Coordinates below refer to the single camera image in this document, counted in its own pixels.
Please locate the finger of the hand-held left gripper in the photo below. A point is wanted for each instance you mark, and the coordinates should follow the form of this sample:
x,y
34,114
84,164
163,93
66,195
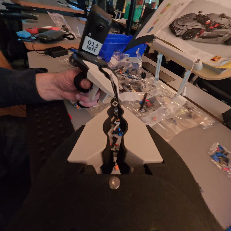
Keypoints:
x,y
114,79
99,79

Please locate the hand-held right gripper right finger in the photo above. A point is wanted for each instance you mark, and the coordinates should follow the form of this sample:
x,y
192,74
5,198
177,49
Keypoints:
x,y
142,144

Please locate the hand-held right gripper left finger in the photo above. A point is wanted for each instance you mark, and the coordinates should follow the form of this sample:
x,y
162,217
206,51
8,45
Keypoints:
x,y
88,144

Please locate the large bag dark lego pieces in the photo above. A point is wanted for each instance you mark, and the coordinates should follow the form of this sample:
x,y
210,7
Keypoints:
x,y
126,72

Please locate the black lego wheel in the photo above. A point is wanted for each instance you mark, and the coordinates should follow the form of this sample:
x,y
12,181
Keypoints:
x,y
143,74

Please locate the red lego pin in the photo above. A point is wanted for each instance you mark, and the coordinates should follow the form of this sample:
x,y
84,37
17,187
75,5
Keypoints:
x,y
69,116

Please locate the black lego beam red pins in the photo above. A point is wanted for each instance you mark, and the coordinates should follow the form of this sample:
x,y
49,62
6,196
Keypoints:
x,y
143,102

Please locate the small bag blue lego pieces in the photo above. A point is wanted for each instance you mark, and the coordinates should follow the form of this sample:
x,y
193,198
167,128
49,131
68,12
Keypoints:
x,y
221,158

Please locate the person's left hand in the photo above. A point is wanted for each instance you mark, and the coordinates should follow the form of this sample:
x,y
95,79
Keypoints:
x,y
57,84

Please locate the blue plastic bin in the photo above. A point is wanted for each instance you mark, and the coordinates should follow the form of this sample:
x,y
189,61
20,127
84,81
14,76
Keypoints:
x,y
117,43

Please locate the small clear bag dark pieces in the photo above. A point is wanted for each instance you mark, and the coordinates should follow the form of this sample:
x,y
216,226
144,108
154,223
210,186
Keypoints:
x,y
61,23

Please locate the black metal pole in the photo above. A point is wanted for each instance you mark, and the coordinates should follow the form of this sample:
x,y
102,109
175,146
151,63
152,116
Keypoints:
x,y
130,16

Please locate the dark perforated board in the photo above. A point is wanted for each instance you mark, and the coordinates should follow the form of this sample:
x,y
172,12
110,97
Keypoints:
x,y
47,135

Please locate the pile of clear plastic bags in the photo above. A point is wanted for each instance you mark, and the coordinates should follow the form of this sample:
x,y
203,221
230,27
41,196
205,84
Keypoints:
x,y
171,111

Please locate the dark pouch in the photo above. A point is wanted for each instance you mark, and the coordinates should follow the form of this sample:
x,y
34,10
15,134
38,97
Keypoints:
x,y
50,35

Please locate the black power adapter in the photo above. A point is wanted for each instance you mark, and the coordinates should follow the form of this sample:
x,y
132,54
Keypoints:
x,y
56,52

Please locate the red cloth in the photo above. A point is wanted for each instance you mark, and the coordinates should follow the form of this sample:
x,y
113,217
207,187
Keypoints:
x,y
41,29

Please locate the blue sponge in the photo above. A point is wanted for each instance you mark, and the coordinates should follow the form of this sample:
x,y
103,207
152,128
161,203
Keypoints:
x,y
23,33

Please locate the black office chair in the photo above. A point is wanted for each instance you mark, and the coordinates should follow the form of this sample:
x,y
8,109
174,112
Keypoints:
x,y
12,27

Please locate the open instruction book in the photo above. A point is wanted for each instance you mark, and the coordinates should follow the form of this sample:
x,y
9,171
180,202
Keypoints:
x,y
189,27

